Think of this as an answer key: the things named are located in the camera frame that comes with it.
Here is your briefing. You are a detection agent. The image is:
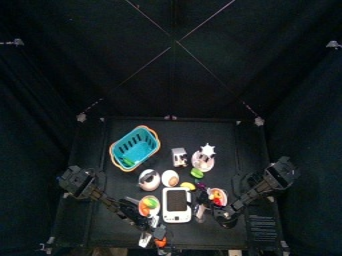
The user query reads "orange toy fruit ball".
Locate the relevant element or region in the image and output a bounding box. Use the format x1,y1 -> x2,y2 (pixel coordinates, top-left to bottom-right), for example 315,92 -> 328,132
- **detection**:
153,237 -> 168,249

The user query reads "yellow toy banana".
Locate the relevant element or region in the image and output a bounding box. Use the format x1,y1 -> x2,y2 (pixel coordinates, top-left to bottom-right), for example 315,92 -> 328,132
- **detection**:
179,181 -> 197,192

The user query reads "green toy vegetable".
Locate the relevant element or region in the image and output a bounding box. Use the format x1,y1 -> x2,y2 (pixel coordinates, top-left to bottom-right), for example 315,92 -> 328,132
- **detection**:
189,167 -> 205,180

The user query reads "orange yellow toy fruit slice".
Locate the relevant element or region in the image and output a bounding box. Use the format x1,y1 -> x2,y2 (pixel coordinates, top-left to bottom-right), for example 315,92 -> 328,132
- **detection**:
137,200 -> 151,217

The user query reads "green toy fruit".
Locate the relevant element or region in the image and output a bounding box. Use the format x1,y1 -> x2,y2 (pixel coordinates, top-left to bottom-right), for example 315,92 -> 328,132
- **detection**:
145,197 -> 160,210

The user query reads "small white saucer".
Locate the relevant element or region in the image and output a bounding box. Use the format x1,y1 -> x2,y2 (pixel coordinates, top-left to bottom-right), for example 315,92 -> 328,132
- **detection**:
160,169 -> 181,188

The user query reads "white round bowl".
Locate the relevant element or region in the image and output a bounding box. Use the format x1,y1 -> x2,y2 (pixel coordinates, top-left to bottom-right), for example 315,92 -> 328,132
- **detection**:
137,168 -> 161,193

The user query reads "teal basket orange rim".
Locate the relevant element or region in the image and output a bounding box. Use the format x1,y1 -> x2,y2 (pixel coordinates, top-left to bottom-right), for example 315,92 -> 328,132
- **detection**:
108,124 -> 161,173

